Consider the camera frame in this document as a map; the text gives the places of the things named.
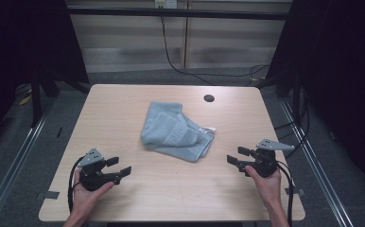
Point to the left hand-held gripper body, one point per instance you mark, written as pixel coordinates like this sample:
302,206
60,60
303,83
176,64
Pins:
92,176

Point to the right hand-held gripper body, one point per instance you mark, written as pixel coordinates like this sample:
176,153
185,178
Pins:
264,164

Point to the light blue towel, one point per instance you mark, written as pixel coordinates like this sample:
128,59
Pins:
171,132

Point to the person's right hand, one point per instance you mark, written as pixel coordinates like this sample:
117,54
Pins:
267,186

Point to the person's left hand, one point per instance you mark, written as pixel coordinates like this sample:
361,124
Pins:
84,200

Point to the grey tape piece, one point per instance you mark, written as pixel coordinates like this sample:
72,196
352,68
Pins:
48,195
297,191

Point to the small black tape strip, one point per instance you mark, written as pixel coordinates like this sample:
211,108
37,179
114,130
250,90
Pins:
59,132

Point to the black metal stand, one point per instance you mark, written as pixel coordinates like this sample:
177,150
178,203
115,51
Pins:
36,101
296,101

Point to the yellow strip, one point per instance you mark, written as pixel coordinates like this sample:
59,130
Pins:
25,100

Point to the dark curtain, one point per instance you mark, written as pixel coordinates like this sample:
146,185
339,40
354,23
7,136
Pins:
344,78
23,47

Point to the metal floor rail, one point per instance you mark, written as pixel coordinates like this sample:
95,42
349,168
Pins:
16,157
316,164

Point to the black horizontal frame bar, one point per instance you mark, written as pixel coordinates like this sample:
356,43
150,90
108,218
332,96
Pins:
202,13

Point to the white wall power outlet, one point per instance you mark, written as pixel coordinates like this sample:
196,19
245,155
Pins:
165,3

